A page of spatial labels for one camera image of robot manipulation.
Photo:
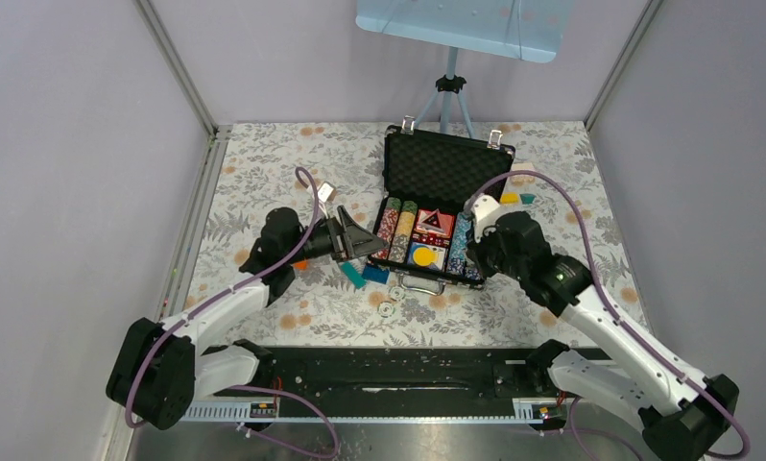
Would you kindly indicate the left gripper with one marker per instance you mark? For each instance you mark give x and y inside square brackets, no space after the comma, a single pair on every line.
[348,239]

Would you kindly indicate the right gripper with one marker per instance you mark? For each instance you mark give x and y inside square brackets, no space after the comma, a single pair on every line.
[475,251]

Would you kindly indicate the teal rectangular block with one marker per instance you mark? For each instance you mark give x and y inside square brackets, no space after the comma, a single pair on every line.
[353,275]

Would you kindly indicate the blue lego brick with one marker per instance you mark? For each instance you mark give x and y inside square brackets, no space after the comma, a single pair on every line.
[373,273]

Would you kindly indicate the yellow round button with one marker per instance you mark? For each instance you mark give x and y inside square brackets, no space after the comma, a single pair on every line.
[423,256]

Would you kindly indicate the black poker case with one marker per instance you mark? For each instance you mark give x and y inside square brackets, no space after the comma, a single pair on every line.
[439,170]

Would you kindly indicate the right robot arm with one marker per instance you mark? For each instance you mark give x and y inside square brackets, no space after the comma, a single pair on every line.
[680,411]

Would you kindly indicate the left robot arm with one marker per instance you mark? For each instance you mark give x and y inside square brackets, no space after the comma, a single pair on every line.
[163,366]

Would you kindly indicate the yellow block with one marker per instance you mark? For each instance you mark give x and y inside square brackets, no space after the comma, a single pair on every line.
[509,198]

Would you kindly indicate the red card deck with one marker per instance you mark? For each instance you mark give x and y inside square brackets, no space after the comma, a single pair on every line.
[448,221]

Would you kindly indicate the clear all-in triangle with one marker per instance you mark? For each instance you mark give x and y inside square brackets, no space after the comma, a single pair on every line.
[429,221]

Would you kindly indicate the green small block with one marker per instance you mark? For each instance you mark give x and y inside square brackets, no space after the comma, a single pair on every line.
[527,198]

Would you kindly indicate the beige lego brick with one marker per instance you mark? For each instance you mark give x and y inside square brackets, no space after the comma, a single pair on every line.
[524,169]

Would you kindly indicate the blue tripod stand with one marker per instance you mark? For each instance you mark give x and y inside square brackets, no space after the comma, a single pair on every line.
[448,86]

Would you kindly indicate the light blue perforated board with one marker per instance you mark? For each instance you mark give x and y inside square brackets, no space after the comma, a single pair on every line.
[525,30]

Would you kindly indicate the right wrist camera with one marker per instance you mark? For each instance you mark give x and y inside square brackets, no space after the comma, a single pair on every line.
[483,211]

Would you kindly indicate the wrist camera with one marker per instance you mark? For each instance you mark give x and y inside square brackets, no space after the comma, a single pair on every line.
[483,211]
[326,192]

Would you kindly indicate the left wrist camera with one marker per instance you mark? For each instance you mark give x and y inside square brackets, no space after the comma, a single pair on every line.
[326,192]

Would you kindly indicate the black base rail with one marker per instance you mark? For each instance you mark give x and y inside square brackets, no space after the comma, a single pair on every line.
[390,385]

